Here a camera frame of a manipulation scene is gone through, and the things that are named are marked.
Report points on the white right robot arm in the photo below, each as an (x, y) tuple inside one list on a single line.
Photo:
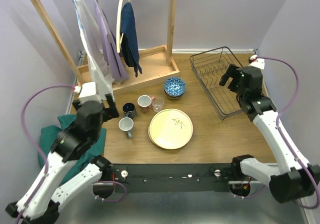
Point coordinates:
[(294, 177)]

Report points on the grey blue mug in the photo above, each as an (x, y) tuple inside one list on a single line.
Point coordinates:
[(126, 124)]

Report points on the white hanging garment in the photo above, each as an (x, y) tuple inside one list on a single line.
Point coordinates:
[(90, 36)]

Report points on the dark ceramic bowl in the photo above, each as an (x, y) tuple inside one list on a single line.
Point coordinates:
[(173, 97)]

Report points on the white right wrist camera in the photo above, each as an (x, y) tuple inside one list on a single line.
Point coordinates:
[(254, 61)]

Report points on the dark blue mug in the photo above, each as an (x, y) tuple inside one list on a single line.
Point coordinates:
[(129, 110)]

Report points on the black wire dish rack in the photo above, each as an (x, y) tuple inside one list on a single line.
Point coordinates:
[(208, 67)]

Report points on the orange rimmed bird plate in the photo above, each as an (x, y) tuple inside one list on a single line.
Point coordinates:
[(149, 134)]

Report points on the wooden clothes rack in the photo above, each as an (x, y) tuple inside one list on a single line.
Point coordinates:
[(157, 62)]

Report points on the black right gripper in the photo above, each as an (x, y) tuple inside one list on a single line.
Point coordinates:
[(230, 72)]

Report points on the green cloth pile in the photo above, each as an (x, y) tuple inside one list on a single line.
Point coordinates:
[(48, 136)]

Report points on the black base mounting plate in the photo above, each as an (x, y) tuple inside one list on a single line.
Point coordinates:
[(168, 178)]

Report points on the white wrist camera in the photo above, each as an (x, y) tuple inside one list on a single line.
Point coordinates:
[(254, 61), (87, 92)]

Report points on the cream plate with branch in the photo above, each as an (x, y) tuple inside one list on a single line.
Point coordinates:
[(171, 129)]

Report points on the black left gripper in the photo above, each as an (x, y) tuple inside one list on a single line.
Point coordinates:
[(107, 110)]

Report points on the navy hanging garment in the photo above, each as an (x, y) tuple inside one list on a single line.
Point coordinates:
[(129, 42)]

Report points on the lavender hanging garment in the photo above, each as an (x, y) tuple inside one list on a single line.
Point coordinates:
[(113, 59)]

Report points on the clear drinking glass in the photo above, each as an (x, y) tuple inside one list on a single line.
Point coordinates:
[(157, 103)]

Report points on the cream round hanger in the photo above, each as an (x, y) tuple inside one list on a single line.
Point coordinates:
[(119, 35)]

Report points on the pink mug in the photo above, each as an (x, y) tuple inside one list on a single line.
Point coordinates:
[(145, 103)]

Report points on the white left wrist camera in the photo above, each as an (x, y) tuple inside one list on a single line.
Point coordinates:
[(87, 92)]

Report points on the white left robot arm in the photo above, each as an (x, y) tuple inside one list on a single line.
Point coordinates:
[(47, 196)]

